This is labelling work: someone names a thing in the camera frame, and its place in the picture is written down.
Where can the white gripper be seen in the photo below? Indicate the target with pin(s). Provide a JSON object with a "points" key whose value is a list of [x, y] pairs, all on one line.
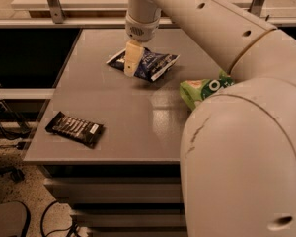
{"points": [[144, 31]]}

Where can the blue chip bag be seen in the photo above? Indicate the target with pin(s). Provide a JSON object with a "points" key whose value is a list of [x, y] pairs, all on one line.
{"points": [[151, 66]]}

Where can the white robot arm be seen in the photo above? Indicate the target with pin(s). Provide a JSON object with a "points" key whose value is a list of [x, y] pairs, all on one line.
{"points": [[238, 149]]}

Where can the green rice chips bag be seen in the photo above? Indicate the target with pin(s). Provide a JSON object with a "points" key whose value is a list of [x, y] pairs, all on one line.
{"points": [[193, 92]]}

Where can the black chocolate rxbar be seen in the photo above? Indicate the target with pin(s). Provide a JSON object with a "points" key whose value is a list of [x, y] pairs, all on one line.
{"points": [[76, 129]]}

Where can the grey drawer cabinet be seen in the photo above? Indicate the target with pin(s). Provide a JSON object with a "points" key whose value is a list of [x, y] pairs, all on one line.
{"points": [[128, 184]]}

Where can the black chair base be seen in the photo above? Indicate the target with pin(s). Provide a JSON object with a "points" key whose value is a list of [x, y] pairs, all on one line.
{"points": [[15, 174]]}

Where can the grey chair seat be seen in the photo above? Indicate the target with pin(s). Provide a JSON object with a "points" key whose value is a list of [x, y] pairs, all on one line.
{"points": [[15, 219]]}

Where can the metal railing frame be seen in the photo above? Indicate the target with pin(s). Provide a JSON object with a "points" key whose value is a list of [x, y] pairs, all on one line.
{"points": [[56, 7]]}

